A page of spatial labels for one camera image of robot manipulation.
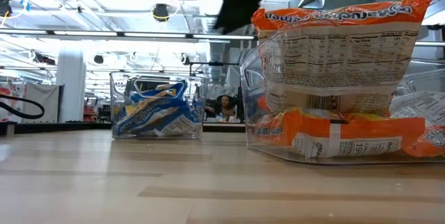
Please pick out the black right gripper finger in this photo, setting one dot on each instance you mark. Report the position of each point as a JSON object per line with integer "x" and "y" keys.
{"x": 240, "y": 8}

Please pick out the clear plastic bin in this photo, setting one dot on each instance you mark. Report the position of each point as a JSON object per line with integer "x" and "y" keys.
{"x": 120, "y": 81}
{"x": 247, "y": 119}

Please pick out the blue Maruchan noodle pack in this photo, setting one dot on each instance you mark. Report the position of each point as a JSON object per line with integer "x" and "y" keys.
{"x": 153, "y": 116}
{"x": 160, "y": 92}
{"x": 184, "y": 126}

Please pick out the black ceiling device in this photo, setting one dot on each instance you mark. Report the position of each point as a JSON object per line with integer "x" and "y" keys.
{"x": 160, "y": 12}

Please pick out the white patterned cloth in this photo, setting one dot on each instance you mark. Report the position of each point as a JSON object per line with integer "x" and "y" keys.
{"x": 217, "y": 90}

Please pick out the overhead bar with light strips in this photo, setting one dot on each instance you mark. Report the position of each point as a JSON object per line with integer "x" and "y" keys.
{"x": 156, "y": 35}

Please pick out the person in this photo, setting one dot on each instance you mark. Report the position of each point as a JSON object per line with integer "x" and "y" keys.
{"x": 224, "y": 107}

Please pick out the white column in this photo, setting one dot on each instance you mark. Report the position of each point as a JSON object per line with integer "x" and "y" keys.
{"x": 71, "y": 85}

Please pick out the white partition board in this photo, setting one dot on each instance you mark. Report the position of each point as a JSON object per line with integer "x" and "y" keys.
{"x": 43, "y": 102}

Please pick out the black ceiling box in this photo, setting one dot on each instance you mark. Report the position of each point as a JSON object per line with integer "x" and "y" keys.
{"x": 5, "y": 7}

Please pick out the colourful fish-print curtain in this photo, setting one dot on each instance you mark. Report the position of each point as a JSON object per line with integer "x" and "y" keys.
{"x": 10, "y": 98}

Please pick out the black stand frame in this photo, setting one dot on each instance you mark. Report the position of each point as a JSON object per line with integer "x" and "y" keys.
{"x": 208, "y": 64}

